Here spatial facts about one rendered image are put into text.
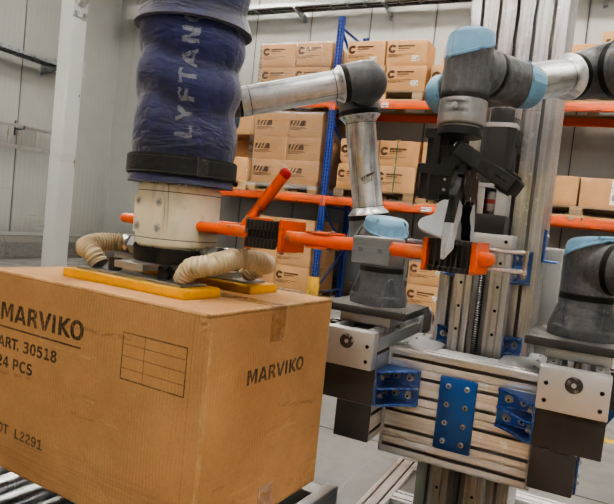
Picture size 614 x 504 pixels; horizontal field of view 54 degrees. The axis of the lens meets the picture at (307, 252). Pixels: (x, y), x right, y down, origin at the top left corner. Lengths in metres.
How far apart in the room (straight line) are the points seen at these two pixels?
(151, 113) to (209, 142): 0.12
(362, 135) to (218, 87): 0.58
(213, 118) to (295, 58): 8.28
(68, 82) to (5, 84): 7.44
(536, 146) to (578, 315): 0.47
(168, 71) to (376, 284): 0.72
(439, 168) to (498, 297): 0.67
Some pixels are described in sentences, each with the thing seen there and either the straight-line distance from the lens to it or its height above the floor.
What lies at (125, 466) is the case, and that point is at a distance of 1.14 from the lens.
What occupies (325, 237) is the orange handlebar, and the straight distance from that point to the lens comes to 1.04.
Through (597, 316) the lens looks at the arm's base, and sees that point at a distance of 1.46.
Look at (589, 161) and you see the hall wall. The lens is 9.49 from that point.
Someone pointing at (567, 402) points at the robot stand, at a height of 0.93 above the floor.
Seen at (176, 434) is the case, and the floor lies 0.87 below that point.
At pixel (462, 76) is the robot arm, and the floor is 1.48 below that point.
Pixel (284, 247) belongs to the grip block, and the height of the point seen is 1.19.
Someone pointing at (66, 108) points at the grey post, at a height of 1.79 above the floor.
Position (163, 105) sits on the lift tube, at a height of 1.43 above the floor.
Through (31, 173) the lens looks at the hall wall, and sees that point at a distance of 12.00.
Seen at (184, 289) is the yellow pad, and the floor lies 1.09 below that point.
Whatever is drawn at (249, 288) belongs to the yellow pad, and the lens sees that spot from 1.22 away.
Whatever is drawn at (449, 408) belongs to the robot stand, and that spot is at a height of 0.83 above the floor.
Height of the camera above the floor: 1.24
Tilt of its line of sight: 3 degrees down
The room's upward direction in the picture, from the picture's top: 6 degrees clockwise
